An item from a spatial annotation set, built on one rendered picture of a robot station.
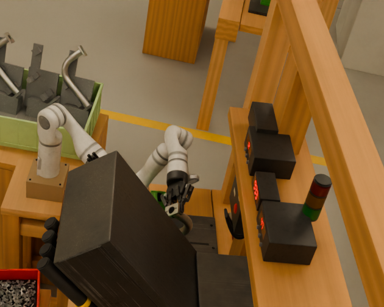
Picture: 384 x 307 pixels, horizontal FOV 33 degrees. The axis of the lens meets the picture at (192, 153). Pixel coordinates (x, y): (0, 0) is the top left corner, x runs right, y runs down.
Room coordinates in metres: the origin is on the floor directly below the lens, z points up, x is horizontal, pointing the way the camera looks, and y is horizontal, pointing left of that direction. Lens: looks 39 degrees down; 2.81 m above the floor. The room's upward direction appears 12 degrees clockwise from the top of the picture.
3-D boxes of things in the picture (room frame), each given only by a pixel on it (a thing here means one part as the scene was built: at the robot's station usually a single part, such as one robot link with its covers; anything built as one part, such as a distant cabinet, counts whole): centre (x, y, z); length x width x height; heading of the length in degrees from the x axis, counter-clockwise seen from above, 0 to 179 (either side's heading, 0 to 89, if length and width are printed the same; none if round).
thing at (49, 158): (2.01, 0.57, 1.03); 0.09 x 0.09 x 0.17; 16
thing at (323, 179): (1.35, -0.35, 1.71); 0.05 x 0.05 x 0.04
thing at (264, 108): (1.74, -0.20, 1.59); 0.15 x 0.07 x 0.07; 10
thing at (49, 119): (2.01, 0.57, 1.19); 0.09 x 0.09 x 0.17; 64
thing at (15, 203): (2.01, 0.57, 0.83); 0.32 x 0.32 x 0.04; 6
